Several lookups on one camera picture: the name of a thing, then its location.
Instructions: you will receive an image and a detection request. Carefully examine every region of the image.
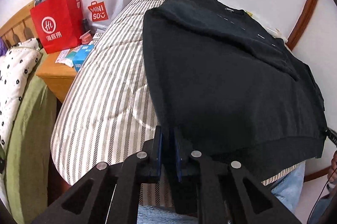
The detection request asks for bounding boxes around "black sweater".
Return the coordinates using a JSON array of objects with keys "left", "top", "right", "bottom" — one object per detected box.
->
[{"left": 143, "top": 0, "right": 327, "bottom": 180}]

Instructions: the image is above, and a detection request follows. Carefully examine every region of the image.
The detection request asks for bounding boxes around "right hand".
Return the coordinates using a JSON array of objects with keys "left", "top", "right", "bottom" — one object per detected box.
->
[{"left": 327, "top": 151, "right": 337, "bottom": 183}]

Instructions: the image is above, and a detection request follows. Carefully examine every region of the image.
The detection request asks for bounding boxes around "striped quilted mattress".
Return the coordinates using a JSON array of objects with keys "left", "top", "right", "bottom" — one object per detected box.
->
[{"left": 50, "top": 0, "right": 306, "bottom": 208}]

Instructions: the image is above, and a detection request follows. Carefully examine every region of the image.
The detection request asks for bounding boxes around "green bed sheet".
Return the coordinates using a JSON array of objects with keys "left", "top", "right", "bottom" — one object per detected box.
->
[{"left": 4, "top": 52, "right": 57, "bottom": 224}]

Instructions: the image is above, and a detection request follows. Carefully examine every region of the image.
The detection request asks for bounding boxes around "wooden nightstand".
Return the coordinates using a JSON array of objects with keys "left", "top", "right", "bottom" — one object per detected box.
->
[{"left": 35, "top": 51, "right": 76, "bottom": 103}]

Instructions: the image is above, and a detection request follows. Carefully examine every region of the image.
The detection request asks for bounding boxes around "blue tissue box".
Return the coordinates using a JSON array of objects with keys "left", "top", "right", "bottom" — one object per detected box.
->
[{"left": 72, "top": 44, "right": 94, "bottom": 72}]

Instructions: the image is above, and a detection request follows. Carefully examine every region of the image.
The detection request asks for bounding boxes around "white dotted blanket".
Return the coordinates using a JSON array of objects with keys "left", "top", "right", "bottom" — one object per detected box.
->
[{"left": 1, "top": 38, "right": 42, "bottom": 151}]

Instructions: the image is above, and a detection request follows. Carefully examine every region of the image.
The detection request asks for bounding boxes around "red paper shopping bag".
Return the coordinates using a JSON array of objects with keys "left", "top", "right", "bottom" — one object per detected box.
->
[{"left": 30, "top": 0, "right": 83, "bottom": 54}]

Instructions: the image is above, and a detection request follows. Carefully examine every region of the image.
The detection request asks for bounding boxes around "wooden headboard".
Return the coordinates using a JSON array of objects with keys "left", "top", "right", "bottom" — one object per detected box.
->
[{"left": 1, "top": 1, "right": 38, "bottom": 48}]

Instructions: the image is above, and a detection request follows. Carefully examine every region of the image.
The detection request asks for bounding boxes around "black cable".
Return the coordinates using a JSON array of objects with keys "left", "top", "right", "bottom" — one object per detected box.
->
[{"left": 306, "top": 165, "right": 337, "bottom": 224}]

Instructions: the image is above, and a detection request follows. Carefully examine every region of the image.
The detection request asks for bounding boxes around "brown wooden door frame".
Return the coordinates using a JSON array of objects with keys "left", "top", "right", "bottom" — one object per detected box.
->
[{"left": 287, "top": 0, "right": 318, "bottom": 51}]

